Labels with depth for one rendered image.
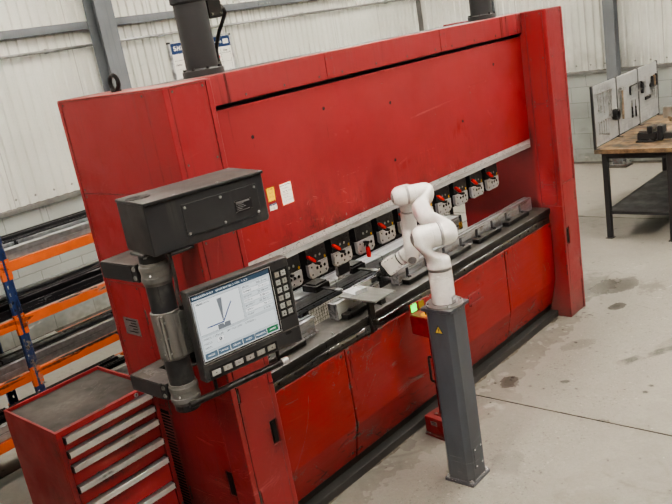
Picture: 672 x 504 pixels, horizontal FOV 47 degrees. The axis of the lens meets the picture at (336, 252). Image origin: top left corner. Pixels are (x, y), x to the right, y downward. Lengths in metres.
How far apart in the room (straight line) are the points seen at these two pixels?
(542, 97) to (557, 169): 0.53
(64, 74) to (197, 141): 5.00
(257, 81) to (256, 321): 1.30
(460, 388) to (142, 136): 1.99
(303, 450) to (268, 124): 1.66
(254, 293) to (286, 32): 7.47
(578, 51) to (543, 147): 5.53
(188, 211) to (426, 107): 2.36
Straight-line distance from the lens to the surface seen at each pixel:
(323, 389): 4.07
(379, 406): 4.46
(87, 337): 5.37
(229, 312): 2.89
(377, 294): 4.18
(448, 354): 3.93
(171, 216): 2.76
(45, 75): 8.08
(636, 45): 11.01
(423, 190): 4.05
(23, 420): 3.73
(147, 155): 3.37
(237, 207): 2.87
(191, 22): 3.68
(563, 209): 5.93
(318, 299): 4.50
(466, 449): 4.18
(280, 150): 3.86
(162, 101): 3.19
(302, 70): 3.98
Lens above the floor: 2.40
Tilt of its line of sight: 16 degrees down
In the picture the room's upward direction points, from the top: 10 degrees counter-clockwise
